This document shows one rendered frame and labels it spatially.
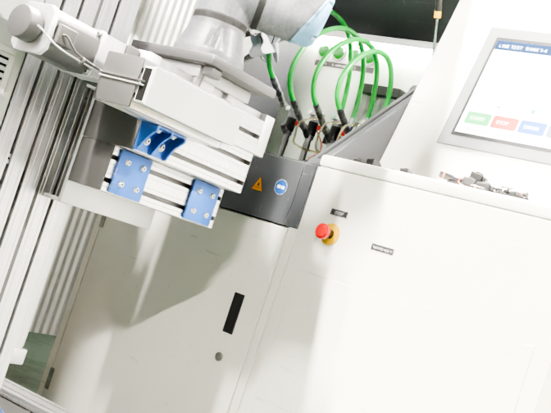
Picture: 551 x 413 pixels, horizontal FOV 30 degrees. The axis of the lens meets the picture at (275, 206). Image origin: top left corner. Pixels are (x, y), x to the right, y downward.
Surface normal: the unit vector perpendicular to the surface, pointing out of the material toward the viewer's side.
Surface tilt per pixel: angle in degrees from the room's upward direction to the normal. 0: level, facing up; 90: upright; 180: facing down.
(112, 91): 90
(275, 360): 90
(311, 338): 90
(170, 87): 90
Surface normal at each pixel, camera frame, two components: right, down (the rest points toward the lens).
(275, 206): -0.60, -0.24
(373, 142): 0.73, 0.21
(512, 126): -0.51, -0.46
